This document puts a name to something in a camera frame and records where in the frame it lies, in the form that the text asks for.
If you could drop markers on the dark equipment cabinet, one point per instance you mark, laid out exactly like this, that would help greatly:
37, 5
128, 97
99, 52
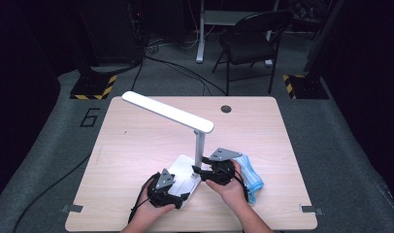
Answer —
120, 32

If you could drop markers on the blue striped cleaning cloth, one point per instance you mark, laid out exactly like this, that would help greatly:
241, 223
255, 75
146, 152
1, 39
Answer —
255, 181

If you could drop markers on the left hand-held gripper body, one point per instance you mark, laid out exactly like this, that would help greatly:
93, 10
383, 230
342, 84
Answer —
164, 181

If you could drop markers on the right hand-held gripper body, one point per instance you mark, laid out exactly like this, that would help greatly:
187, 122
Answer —
224, 154

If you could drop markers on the grey tape piece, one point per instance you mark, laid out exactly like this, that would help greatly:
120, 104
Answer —
72, 208
311, 209

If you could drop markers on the person's right hand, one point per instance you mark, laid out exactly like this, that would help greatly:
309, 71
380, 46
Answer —
234, 194

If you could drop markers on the black folding chair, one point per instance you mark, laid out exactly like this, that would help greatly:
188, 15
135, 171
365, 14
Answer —
250, 48

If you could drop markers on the white desk frame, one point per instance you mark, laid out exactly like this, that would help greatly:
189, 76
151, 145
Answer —
201, 39

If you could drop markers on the person's left hand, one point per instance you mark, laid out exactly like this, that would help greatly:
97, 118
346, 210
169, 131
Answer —
149, 215

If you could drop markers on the black stand with striped base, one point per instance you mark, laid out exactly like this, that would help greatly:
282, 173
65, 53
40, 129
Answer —
91, 85
308, 87

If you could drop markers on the white desk lamp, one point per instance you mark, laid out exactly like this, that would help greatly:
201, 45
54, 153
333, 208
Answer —
172, 111

